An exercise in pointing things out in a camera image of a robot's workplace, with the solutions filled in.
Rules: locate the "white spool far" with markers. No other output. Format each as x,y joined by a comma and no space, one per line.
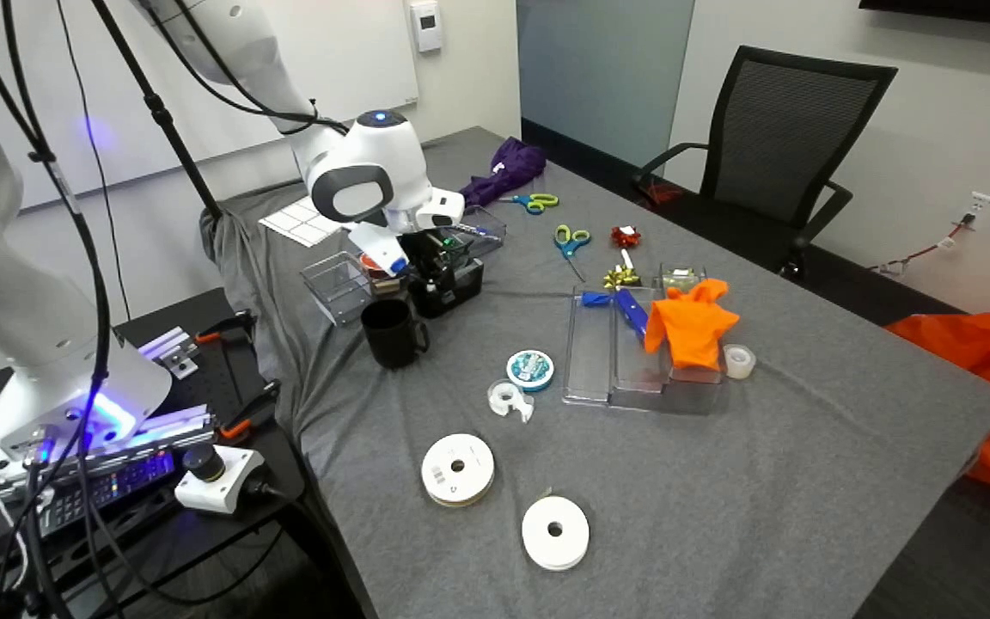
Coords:
458,468

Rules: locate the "green blue small scissors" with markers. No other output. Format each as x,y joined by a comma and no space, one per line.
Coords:
537,204

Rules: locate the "clear plastic square box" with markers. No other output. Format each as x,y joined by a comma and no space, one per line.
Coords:
339,285

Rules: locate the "black cup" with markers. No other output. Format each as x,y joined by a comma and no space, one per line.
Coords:
393,330

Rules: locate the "clear acrylic tray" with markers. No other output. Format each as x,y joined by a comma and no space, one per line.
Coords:
609,368

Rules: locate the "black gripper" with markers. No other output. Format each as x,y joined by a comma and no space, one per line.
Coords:
433,260

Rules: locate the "blue ribbon spool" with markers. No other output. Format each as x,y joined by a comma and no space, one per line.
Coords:
530,368

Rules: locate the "black mesh office chair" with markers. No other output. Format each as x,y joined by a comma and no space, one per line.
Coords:
764,177

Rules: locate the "white spool near edge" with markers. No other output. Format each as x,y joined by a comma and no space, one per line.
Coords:
554,534

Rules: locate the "gold gift bow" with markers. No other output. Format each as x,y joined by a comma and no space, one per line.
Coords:
620,276

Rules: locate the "green yellow scissors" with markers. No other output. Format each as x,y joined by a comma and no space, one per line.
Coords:
569,243

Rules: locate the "white label sheet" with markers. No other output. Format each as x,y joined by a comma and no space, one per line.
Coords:
301,222

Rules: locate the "black tape dispenser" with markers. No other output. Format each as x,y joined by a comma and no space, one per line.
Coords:
441,301

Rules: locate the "grey table cloth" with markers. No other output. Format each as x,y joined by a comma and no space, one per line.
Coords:
785,503

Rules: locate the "white wall thermostat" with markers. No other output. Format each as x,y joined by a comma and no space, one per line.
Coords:
426,26

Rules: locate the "white controller box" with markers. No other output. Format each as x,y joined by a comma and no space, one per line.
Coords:
215,476

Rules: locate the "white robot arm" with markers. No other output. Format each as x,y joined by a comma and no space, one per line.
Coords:
370,174

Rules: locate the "small white tape roll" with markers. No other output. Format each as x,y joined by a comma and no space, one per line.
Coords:
741,361

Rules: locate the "silver gift bow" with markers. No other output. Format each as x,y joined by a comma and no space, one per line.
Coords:
678,280

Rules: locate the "orange cloth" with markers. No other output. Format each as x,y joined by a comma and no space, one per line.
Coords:
690,323

